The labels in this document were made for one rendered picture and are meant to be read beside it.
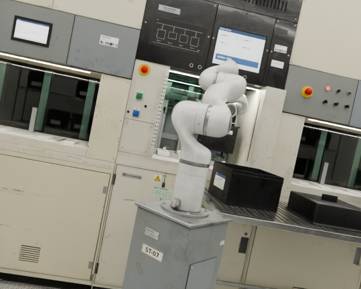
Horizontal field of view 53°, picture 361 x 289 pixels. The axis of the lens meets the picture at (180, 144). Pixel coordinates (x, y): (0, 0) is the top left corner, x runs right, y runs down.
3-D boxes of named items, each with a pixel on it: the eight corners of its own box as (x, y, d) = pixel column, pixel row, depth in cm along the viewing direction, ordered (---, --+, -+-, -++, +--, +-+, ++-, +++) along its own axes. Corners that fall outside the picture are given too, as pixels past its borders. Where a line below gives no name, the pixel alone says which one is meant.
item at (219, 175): (207, 191, 196) (213, 160, 195) (252, 198, 203) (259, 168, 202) (226, 204, 169) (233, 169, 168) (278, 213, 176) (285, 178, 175)
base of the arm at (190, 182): (189, 220, 128) (199, 169, 127) (150, 204, 140) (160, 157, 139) (217, 216, 143) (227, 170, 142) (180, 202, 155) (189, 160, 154)
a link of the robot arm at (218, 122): (185, 137, 139) (227, 145, 135) (187, 109, 133) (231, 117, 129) (214, 89, 180) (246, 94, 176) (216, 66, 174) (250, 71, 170)
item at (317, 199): (312, 224, 164) (318, 196, 163) (284, 208, 193) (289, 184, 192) (369, 234, 169) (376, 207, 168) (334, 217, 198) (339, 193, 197)
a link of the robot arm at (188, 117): (206, 168, 133) (219, 105, 132) (159, 157, 138) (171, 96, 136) (211, 166, 145) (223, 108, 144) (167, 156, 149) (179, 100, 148)
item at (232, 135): (197, 153, 230) (207, 104, 228) (192, 150, 250) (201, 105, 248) (234, 160, 233) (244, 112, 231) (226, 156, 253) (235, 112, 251)
